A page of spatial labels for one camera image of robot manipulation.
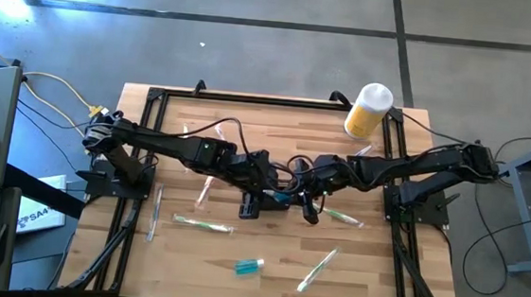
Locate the blue-grey metal table frame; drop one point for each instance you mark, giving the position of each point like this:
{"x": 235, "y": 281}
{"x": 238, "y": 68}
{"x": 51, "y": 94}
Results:
{"x": 527, "y": 219}

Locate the orange toothbrush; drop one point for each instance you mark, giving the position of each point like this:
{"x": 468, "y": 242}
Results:
{"x": 203, "y": 193}

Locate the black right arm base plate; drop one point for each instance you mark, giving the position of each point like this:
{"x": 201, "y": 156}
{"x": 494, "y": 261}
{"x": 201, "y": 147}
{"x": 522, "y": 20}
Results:
{"x": 433, "y": 217}

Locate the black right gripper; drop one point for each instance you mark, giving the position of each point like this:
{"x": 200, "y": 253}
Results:
{"x": 325, "y": 172}

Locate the green toothbrush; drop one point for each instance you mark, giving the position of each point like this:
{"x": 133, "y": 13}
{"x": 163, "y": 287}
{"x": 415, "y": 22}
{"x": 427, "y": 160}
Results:
{"x": 185, "y": 129}
{"x": 202, "y": 224}
{"x": 318, "y": 269}
{"x": 343, "y": 217}

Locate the black desk crossbar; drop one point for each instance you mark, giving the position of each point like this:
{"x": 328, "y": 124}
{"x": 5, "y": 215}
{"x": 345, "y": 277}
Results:
{"x": 43, "y": 193}

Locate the light blue toothbrush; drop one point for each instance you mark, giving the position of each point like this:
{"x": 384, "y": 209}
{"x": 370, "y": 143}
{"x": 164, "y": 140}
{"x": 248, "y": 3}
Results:
{"x": 364, "y": 150}

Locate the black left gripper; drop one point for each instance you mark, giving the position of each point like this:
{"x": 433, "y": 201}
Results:
{"x": 256, "y": 171}

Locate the teal mouthwash bottle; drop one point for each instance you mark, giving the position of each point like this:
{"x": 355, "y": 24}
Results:
{"x": 246, "y": 266}
{"x": 281, "y": 197}

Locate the white printed cardboard box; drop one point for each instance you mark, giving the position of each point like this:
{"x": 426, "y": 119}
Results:
{"x": 42, "y": 216}

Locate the black aluminium table frame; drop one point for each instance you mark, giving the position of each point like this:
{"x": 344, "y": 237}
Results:
{"x": 179, "y": 93}

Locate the pale grey wrapped toothbrush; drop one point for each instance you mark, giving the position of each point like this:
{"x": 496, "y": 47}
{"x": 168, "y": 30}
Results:
{"x": 154, "y": 215}

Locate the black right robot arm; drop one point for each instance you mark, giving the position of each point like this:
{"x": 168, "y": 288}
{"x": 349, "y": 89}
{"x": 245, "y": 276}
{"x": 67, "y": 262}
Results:
{"x": 411, "y": 165}

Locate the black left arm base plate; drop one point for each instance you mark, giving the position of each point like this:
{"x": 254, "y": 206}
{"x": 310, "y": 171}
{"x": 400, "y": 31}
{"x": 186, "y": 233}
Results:
{"x": 96, "y": 187}

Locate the yellow wipes canister white lid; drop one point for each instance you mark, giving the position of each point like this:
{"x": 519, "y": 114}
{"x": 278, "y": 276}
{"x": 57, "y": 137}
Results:
{"x": 365, "y": 118}

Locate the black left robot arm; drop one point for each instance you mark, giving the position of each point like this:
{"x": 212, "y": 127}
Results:
{"x": 175, "y": 143}

